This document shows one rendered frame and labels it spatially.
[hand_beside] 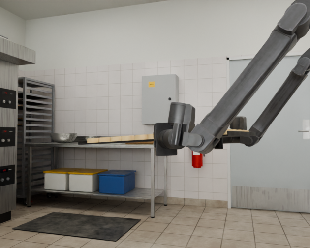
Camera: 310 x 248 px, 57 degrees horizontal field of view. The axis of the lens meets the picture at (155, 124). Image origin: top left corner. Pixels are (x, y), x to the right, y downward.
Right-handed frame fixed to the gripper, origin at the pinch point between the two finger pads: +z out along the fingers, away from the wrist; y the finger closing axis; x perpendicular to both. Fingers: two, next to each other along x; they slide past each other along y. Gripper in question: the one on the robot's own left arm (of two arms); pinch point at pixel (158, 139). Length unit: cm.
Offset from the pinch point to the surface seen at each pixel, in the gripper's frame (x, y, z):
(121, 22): 40, -185, 342
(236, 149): 183, 16, 261
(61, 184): -50, 57, 326
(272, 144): 223, 11, 237
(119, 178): 24, 48, 281
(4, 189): -109, 50, 268
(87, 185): -16, 57, 305
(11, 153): -103, 10, 275
